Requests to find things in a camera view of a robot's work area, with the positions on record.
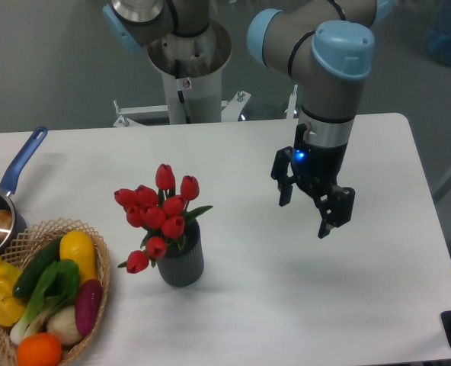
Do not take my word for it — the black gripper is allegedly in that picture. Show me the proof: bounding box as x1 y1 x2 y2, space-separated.
270 124 356 239

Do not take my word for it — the red tulip bouquet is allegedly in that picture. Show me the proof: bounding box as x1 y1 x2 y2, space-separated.
114 163 213 274

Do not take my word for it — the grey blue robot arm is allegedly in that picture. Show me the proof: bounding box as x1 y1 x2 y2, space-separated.
103 1 394 237

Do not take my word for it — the grey ribbed vase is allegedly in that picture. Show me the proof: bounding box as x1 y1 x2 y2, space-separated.
157 220 204 287

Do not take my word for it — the blue translucent container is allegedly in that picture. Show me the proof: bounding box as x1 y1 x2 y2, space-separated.
424 0 451 66

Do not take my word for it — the yellow squash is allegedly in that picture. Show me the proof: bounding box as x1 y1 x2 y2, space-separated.
59 230 98 287

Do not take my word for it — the woven wicker basket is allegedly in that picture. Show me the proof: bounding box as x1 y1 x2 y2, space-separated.
0 218 110 365

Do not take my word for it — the purple sweet potato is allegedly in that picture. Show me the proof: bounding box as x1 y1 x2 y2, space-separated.
75 279 103 336

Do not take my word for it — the green bok choy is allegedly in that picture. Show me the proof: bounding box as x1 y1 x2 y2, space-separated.
10 259 79 345

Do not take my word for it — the beige garlic bulb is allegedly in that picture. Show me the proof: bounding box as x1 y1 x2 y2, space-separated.
46 305 83 347

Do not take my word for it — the green cucumber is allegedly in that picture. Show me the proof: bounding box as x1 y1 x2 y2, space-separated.
12 236 62 298

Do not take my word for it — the orange fruit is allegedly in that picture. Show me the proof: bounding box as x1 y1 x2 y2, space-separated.
16 332 62 366

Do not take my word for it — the yellow bell pepper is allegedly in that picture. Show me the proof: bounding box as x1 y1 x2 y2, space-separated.
0 257 27 327

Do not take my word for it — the white pedestal base frame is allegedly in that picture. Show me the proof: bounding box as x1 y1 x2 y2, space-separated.
113 85 300 127

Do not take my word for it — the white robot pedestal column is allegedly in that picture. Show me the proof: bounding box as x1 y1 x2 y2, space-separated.
148 20 232 122

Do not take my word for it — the blue handled saucepan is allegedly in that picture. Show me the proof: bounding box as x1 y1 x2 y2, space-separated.
0 127 48 255

